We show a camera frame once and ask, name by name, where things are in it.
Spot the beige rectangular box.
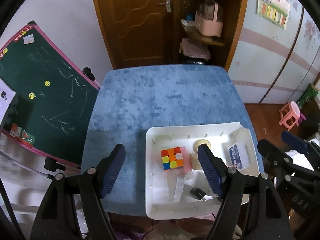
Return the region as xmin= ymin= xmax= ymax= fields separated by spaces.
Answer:
xmin=189 ymin=153 xmax=202 ymax=170

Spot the colourful rubik cube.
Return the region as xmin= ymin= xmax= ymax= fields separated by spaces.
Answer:
xmin=161 ymin=147 xmax=185 ymax=171

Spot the brown wooden door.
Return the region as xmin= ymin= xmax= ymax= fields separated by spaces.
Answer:
xmin=93 ymin=0 xmax=179 ymax=69

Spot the wooden corner shelf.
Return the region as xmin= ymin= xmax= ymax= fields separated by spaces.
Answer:
xmin=180 ymin=0 xmax=236 ymax=47

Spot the pink storage basket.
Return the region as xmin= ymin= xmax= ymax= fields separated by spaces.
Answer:
xmin=195 ymin=0 xmax=223 ymax=38

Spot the wall poster chart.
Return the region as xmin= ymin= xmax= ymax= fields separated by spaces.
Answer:
xmin=257 ymin=0 xmax=291 ymax=29

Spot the white power bank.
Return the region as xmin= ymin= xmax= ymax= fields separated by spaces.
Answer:
xmin=173 ymin=176 xmax=185 ymax=203

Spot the folded pink cloth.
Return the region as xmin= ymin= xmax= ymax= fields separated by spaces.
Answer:
xmin=179 ymin=38 xmax=210 ymax=61

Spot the pink plastic stool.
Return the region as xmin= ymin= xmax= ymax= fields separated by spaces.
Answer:
xmin=279 ymin=101 xmax=306 ymax=132

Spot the round gold tin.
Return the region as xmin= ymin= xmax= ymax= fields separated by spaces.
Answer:
xmin=192 ymin=139 xmax=213 ymax=153

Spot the clear box blue label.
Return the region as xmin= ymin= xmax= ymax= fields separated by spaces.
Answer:
xmin=228 ymin=141 xmax=250 ymax=171

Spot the green chalkboard pink frame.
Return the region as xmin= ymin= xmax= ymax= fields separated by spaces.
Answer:
xmin=1 ymin=21 xmax=99 ymax=168

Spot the blue fluffy table cloth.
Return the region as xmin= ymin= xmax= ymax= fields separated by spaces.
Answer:
xmin=81 ymin=64 xmax=253 ymax=216

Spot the white plastic tray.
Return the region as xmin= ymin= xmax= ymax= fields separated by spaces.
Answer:
xmin=145 ymin=122 xmax=260 ymax=220

